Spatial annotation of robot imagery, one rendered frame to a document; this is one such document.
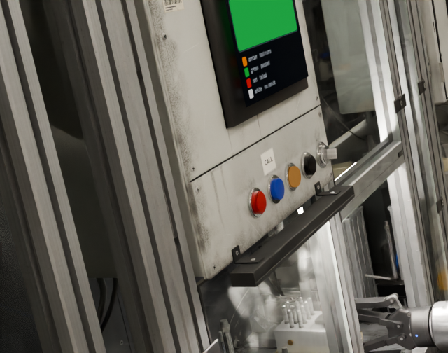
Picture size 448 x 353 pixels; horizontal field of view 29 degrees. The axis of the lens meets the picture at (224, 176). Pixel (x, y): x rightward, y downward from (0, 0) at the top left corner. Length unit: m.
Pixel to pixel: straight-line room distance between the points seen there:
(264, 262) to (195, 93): 0.22
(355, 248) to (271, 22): 0.86
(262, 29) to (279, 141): 0.17
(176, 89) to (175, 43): 0.05
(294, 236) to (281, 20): 0.30
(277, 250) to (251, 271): 0.07
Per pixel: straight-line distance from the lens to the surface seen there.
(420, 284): 1.87
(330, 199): 1.31
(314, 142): 1.35
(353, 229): 1.96
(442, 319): 1.64
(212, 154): 1.07
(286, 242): 1.15
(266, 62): 1.18
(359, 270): 1.98
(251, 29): 1.15
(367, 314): 1.71
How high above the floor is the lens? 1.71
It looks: 12 degrees down
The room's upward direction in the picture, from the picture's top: 12 degrees counter-clockwise
